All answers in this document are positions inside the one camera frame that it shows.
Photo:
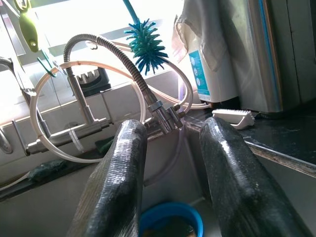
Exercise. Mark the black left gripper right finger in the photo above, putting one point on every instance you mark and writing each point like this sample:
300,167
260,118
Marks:
234,177

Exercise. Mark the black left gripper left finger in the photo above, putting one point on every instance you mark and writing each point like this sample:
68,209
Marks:
118,177

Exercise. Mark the green sponge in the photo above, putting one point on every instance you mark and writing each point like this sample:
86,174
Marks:
103,146

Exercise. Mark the small white scrub brush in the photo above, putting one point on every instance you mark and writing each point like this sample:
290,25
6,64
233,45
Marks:
237,118

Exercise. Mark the blue plastic bowl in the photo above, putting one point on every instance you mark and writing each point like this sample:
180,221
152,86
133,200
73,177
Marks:
170,209

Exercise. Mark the dark scouring sponge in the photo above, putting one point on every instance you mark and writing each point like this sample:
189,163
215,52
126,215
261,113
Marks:
47,169

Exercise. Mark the steel tap with crossbar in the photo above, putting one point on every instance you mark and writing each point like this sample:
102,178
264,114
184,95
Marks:
81,103

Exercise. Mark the stainless steel sink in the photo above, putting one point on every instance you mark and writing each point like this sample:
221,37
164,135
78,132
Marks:
37,209

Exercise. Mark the black ridged holder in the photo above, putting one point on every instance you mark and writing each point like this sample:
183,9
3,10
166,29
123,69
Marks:
92,81

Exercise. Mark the white looped water tube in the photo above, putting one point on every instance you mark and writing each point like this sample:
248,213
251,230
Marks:
34,116

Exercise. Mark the blue bottle brush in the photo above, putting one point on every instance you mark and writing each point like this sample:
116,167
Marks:
148,49

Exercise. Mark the white hanging cloth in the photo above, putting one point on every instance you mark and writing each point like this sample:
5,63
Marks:
209,32

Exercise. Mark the spring neck metal faucet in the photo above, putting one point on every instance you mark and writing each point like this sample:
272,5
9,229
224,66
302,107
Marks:
6,63

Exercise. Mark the green hanging clip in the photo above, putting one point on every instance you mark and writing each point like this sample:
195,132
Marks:
28,27

